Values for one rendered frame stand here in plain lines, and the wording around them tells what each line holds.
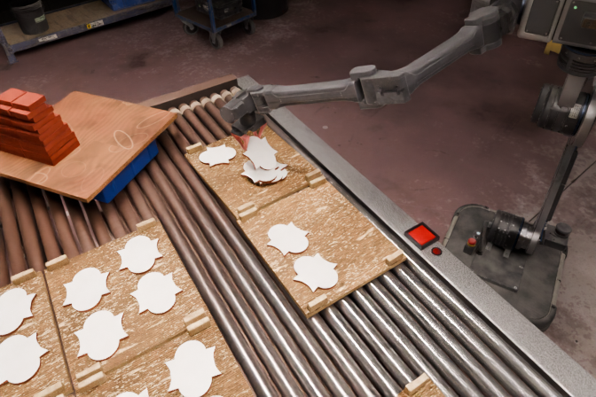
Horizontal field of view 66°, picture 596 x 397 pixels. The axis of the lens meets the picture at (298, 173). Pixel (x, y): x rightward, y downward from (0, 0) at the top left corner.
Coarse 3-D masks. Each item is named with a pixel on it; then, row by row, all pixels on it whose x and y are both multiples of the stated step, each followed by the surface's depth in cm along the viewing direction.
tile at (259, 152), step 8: (256, 136) 162; (248, 144) 159; (256, 144) 160; (264, 144) 162; (248, 152) 158; (256, 152) 159; (264, 152) 161; (272, 152) 162; (256, 160) 158; (264, 160) 160; (272, 160) 161; (256, 168) 157; (264, 168) 159
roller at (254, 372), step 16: (144, 176) 167; (160, 208) 155; (176, 224) 150; (176, 240) 144; (192, 256) 139; (192, 272) 135; (208, 288) 130; (208, 304) 127; (224, 320) 123; (224, 336) 121; (240, 336) 119; (240, 352) 116; (256, 368) 112; (256, 384) 110
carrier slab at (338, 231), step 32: (320, 192) 156; (256, 224) 146; (320, 224) 145; (352, 224) 144; (288, 256) 136; (320, 256) 135; (352, 256) 135; (384, 256) 135; (288, 288) 127; (352, 288) 127
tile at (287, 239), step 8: (280, 224) 144; (288, 224) 144; (272, 232) 142; (280, 232) 142; (288, 232) 141; (296, 232) 141; (304, 232) 141; (272, 240) 139; (280, 240) 139; (288, 240) 139; (296, 240) 139; (304, 240) 139; (280, 248) 137; (288, 248) 137; (296, 248) 137; (304, 248) 137
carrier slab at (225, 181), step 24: (216, 144) 178; (288, 144) 176; (216, 168) 167; (240, 168) 166; (288, 168) 166; (312, 168) 165; (216, 192) 157; (240, 192) 157; (264, 192) 157; (288, 192) 156
